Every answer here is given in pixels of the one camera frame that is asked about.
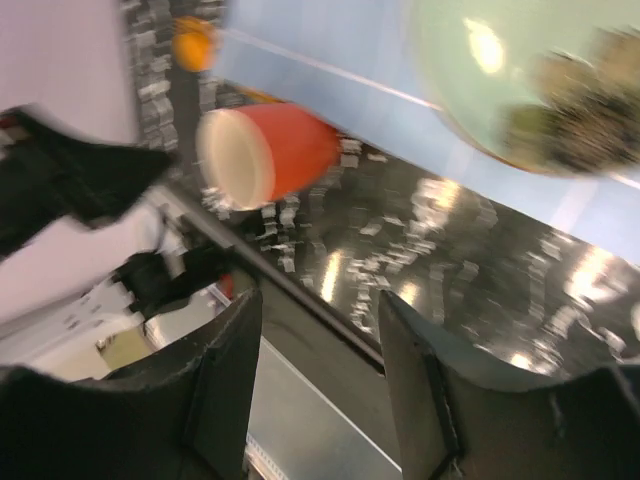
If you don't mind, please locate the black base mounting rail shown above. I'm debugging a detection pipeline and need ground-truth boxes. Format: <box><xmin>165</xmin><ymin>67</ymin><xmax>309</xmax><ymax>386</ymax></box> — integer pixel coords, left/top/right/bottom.
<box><xmin>157</xmin><ymin>185</ymin><xmax>402</xmax><ymax>479</ymax></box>

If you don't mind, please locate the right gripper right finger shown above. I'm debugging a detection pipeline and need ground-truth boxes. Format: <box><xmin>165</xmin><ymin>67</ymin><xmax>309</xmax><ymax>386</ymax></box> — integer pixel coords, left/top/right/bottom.
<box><xmin>379</xmin><ymin>291</ymin><xmax>639</xmax><ymax>479</ymax></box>

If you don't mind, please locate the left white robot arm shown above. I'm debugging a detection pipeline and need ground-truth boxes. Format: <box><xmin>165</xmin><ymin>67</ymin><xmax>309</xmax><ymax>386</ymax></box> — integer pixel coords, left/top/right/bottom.
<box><xmin>1</xmin><ymin>106</ymin><xmax>230</xmax><ymax>320</ymax></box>

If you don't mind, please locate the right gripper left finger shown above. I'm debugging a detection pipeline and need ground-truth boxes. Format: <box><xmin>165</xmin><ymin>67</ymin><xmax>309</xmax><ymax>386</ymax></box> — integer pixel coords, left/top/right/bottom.
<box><xmin>1</xmin><ymin>289</ymin><xmax>262</xmax><ymax>479</ymax></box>

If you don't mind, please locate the green floral plate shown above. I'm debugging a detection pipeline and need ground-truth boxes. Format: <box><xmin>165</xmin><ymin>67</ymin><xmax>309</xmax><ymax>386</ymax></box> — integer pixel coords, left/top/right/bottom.
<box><xmin>409</xmin><ymin>1</ymin><xmax>639</xmax><ymax>177</ymax></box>

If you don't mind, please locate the blue checked placemat cloth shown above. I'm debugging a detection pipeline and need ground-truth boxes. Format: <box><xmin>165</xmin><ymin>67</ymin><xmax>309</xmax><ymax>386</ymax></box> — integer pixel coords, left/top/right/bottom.
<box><xmin>214</xmin><ymin>1</ymin><xmax>639</xmax><ymax>262</ymax></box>

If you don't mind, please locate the orange plastic spoon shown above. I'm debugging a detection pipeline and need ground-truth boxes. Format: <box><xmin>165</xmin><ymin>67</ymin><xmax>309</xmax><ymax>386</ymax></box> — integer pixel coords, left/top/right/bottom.
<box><xmin>171</xmin><ymin>16</ymin><xmax>218</xmax><ymax>73</ymax></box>

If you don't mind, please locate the orange mug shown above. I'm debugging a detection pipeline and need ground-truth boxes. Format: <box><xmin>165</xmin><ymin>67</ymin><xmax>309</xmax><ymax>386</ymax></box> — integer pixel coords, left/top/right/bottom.
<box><xmin>195</xmin><ymin>103</ymin><xmax>341</xmax><ymax>210</ymax></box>

